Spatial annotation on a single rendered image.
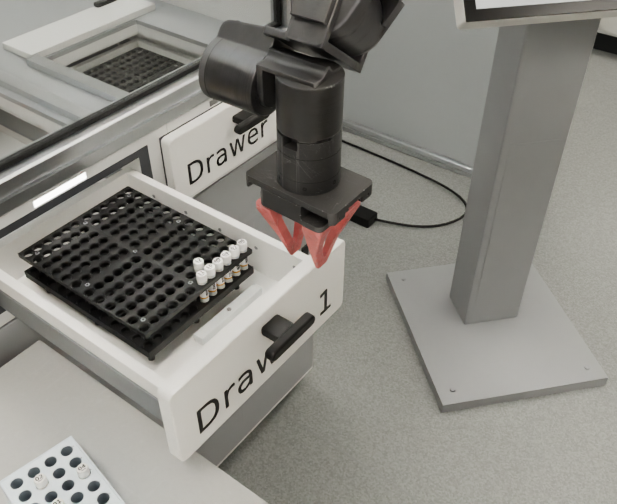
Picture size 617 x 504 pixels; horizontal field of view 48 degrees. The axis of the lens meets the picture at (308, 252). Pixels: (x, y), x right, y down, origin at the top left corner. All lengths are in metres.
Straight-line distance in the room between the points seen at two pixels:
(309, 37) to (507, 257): 1.36
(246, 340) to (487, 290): 1.25
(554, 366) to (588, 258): 0.53
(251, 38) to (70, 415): 0.51
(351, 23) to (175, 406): 0.38
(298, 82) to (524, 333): 1.52
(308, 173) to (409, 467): 1.21
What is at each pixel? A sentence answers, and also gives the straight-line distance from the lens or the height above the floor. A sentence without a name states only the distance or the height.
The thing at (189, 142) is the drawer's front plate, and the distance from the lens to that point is 1.04.
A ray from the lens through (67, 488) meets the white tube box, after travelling 0.81.
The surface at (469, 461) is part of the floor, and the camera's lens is 1.76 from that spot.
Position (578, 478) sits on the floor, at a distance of 1.81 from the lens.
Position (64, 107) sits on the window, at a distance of 0.92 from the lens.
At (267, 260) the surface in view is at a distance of 0.89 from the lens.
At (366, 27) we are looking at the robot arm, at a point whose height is 1.22.
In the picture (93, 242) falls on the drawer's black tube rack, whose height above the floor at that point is 0.90.
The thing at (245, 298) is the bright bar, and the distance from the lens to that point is 0.86.
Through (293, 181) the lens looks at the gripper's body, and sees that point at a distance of 0.61.
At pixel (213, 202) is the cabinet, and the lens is 1.16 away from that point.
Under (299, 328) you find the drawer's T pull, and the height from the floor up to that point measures 0.91.
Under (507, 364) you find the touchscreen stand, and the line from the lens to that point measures 1.92.
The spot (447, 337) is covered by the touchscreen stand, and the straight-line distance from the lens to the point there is 1.95.
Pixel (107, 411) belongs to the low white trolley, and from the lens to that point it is 0.89.
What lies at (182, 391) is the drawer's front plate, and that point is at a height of 0.92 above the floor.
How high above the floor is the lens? 1.45
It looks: 41 degrees down
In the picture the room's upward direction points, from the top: straight up
